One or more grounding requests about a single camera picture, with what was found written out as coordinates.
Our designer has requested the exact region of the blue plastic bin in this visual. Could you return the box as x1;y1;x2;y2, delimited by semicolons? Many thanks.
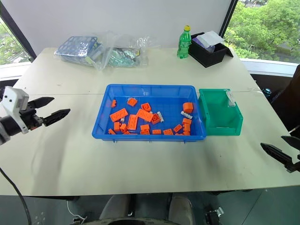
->
91;84;208;143

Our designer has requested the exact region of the green bottle yellow cap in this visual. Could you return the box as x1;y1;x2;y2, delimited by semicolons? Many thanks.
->
176;24;194;60

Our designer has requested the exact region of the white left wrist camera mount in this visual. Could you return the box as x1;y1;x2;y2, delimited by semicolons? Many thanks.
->
0;86;30;135

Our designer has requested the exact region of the blue basket in bag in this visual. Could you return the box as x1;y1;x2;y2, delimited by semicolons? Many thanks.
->
54;35;104;65

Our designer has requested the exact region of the green storage bin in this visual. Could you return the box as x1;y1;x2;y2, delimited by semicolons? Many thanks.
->
198;88;244;137

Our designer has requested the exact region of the black storage box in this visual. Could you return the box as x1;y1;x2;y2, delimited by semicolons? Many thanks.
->
188;32;234;69

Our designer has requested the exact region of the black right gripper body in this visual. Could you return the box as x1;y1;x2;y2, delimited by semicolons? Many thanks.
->
284;153;300;174

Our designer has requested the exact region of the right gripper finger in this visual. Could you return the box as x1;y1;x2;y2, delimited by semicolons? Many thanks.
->
281;135;300;151
260;142;297;166

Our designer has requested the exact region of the white floor cable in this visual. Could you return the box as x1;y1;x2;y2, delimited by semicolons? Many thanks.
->
66;200;88;221

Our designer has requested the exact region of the black rounded shape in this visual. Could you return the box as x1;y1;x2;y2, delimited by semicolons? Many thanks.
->
88;217;170;225

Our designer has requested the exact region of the black window frame post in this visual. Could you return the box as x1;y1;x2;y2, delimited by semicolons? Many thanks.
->
218;0;239;38
0;0;37;63

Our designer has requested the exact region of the large orange cube block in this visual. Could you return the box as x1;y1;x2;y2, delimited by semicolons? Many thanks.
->
182;102;195;114

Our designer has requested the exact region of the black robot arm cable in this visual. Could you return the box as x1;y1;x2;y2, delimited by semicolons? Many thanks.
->
0;167;32;225

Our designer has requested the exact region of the grey rounded shape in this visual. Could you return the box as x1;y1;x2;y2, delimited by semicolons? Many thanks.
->
99;194;131;221
168;195;195;225

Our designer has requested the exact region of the purple packet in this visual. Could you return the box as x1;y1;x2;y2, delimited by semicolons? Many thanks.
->
191;37;215;51

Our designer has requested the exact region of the orange rectangular toy brick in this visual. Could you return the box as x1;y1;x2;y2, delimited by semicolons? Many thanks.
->
136;108;154;123
127;114;138;131
110;108;129;122

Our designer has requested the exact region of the metal table clamp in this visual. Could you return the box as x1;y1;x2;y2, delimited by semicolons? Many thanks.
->
204;206;225;224

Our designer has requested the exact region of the white plastic packet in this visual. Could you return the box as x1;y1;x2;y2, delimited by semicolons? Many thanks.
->
195;30;225;49

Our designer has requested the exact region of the clear label tag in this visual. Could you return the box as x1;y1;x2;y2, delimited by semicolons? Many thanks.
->
226;90;236;108

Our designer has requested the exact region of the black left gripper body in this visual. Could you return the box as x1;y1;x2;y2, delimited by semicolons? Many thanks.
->
19;102;45;131

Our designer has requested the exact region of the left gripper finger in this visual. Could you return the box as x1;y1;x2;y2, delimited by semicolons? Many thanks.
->
28;97;55;109
43;108;71;128

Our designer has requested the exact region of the dark brown chair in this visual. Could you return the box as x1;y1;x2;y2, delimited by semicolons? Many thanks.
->
269;63;300;132

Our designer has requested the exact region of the clear plastic bag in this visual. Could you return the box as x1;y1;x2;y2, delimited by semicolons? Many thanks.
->
93;31;160;71

